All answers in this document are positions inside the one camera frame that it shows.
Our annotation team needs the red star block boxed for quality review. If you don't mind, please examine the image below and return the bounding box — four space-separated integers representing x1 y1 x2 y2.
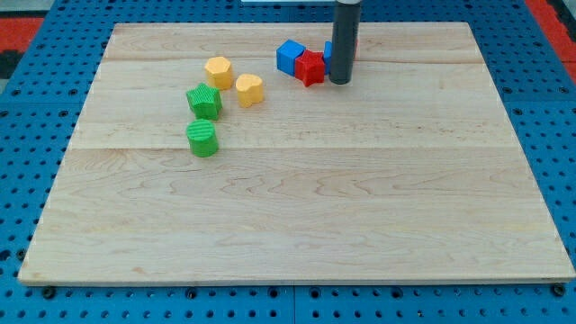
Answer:
294 49 325 87

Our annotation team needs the blue cube block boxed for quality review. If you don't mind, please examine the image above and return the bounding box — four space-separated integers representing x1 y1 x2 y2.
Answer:
276 40 306 77

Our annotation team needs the yellow heart block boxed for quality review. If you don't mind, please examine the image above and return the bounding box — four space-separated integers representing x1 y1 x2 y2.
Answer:
236 74 264 108

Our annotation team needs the green star block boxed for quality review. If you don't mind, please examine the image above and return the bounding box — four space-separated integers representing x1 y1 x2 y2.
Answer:
185 83 222 121

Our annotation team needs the green cylinder block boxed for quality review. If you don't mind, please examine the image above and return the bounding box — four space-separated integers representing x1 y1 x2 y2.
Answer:
185 119 220 158

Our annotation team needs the yellow hexagon block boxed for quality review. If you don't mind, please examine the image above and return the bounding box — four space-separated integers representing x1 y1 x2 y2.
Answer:
204 56 233 90

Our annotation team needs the blue block behind tool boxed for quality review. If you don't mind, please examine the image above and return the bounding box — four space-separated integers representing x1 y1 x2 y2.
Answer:
323 40 332 75

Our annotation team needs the light wooden board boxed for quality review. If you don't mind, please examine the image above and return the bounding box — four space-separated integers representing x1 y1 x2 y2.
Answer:
19 22 575 287

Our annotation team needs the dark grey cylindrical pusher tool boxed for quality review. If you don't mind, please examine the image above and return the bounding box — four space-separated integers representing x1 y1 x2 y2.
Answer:
329 0 362 85

